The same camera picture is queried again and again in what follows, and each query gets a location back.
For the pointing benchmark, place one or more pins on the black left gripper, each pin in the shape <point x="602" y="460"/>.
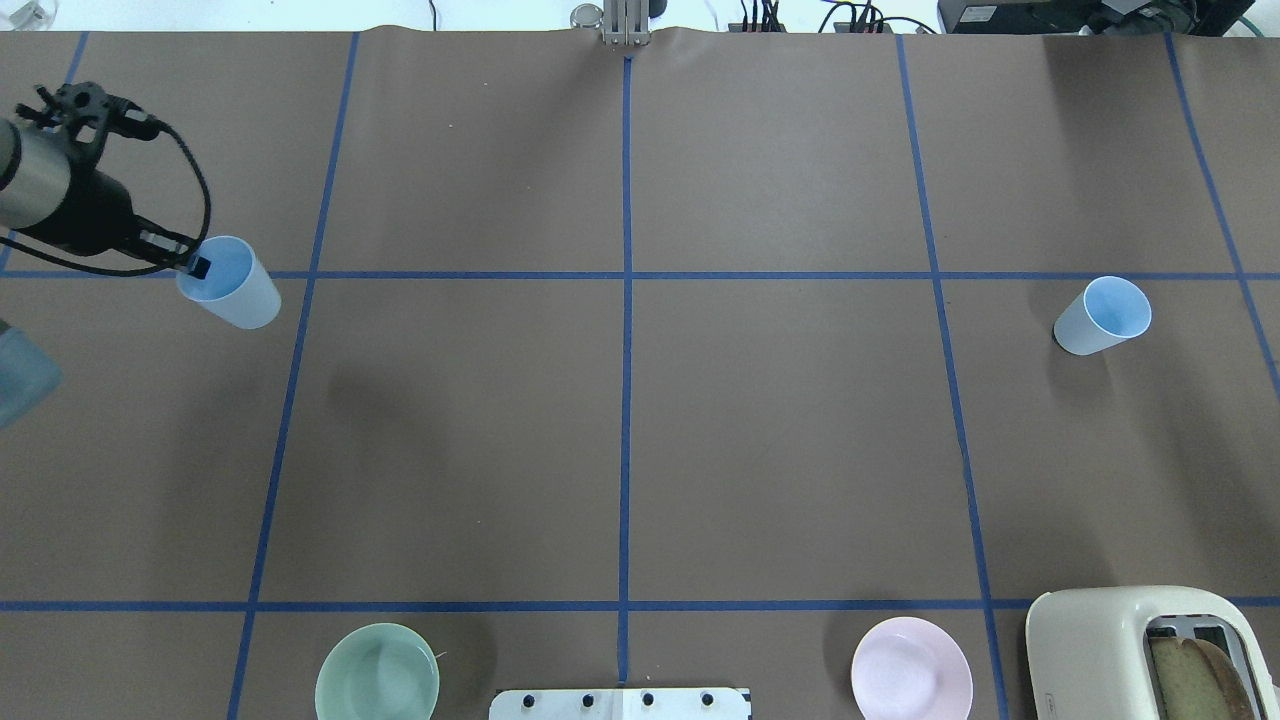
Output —
<point x="92" y="213"/>

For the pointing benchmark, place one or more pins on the blue cup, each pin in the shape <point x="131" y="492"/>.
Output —
<point x="228" y="279"/>

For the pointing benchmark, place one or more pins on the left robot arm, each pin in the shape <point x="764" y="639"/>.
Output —
<point x="27" y="163"/>

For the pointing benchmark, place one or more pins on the blue cup near right arm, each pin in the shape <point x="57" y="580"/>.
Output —
<point x="1110" y="310"/>

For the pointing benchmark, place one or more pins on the green bowl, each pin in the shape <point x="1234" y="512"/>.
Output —
<point x="378" y="671"/>

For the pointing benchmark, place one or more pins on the small metal cylinder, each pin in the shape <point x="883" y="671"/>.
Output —
<point x="586" y="16"/>

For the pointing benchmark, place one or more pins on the pink bowl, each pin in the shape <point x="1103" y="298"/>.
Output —
<point x="910" y="668"/>

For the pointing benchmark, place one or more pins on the cream toaster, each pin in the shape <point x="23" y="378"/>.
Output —
<point x="1088" y="649"/>

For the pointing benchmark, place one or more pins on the toast slice in toaster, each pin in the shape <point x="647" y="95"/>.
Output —
<point x="1196" y="680"/>

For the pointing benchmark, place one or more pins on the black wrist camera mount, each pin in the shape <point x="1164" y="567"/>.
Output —
<point x="78" y="119"/>

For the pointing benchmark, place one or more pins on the aluminium frame post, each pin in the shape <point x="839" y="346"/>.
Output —
<point x="626" y="22"/>

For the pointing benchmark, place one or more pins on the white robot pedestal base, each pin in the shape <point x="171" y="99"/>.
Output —
<point x="623" y="703"/>

